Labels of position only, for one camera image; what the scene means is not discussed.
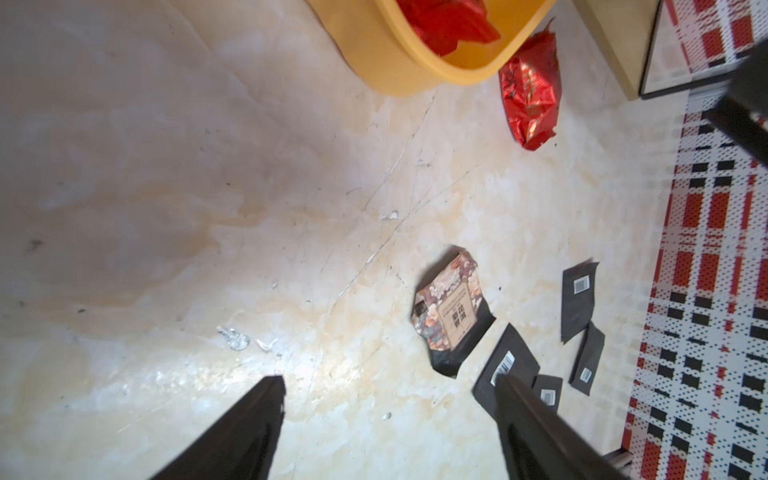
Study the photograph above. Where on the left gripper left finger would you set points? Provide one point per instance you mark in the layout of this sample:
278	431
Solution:
241	444

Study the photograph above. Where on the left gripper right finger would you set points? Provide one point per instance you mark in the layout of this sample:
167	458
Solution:
537	443

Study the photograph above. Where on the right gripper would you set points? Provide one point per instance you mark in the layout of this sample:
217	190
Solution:
746	94

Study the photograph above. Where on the floral black tea bag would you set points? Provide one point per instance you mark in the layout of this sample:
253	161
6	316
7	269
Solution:
450	312

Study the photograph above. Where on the red tea bag top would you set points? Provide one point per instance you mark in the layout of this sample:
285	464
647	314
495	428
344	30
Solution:
531	90

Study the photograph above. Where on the red tea bag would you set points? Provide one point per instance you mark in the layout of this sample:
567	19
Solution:
531	90
443	24

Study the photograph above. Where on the yellow plastic storage box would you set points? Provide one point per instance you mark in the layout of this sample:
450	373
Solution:
377	42

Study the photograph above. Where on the wooden shelf rack black frame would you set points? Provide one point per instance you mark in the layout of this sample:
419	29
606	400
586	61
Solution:
657	48

